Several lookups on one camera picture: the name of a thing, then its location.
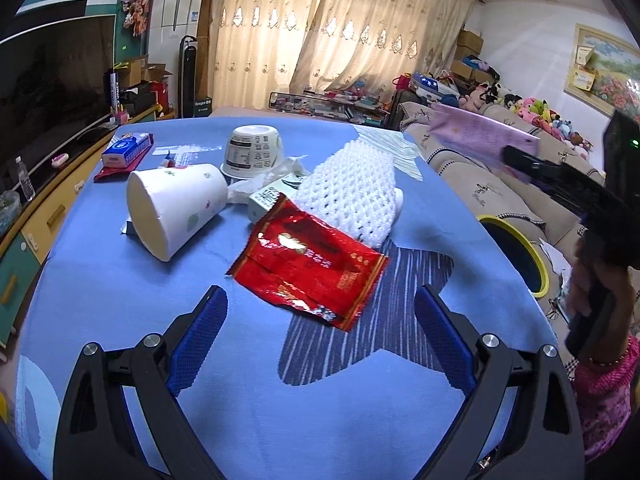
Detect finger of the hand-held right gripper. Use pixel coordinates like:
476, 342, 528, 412
501, 145, 592, 211

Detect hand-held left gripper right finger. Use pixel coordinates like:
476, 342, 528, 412
414, 284, 586, 480

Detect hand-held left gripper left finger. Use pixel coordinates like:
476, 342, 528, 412
54, 284, 231, 480

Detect purple plastic packet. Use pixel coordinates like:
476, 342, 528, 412
429, 104, 542, 181

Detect black yellow-rimmed trash bin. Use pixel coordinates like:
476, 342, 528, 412
476, 214, 551, 300

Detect red foil packet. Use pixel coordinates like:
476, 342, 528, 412
226, 192, 390, 332

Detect white paper cup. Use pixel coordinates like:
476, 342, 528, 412
126, 162, 230, 263

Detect white foam fruit net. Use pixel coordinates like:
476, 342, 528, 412
295, 141, 405, 251

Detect person's right hand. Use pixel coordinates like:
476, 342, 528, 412
567, 245, 640, 363

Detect row of plush toys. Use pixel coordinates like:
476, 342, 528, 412
457, 80, 593, 161

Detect beige sofa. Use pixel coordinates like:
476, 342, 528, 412
400, 100, 608, 271

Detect white papers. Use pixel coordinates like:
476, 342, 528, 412
537, 237, 572, 277

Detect framed landscape painting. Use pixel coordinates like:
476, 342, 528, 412
564, 22, 640, 118

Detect stack of cardboard boxes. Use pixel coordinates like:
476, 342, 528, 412
450, 30, 493, 86

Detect blue star-print bag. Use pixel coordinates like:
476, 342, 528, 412
410, 72, 445, 100

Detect clear striped plastic bag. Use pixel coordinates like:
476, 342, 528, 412
355, 125, 425, 182

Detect small red packet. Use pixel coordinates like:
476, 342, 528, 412
94, 160, 132, 183

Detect clear plastic wrapper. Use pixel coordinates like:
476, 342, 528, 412
152, 142, 223, 158

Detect crumpled white green packet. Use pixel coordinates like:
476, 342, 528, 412
227, 156, 311, 206

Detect yellow green tv cabinet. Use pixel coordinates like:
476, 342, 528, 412
0, 105, 166, 351

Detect blue tissue packet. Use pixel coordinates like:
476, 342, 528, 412
101, 132, 153, 168

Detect cluttered glass table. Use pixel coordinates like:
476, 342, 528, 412
267, 87, 396, 128

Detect clear water bottle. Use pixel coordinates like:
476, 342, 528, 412
14, 156, 37, 201

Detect beige patterned curtains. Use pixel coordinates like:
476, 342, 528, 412
205, 0, 476, 111

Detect black tower fan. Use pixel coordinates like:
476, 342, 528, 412
177, 35, 199, 118

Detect open cardboard box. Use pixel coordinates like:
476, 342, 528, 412
120, 55, 173, 92

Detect black television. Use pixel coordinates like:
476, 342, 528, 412
0, 15, 118, 171

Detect artificial flower bunch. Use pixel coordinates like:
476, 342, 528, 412
120, 0, 153, 38

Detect beaded bracelet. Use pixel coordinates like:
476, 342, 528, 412
587, 347, 631, 368

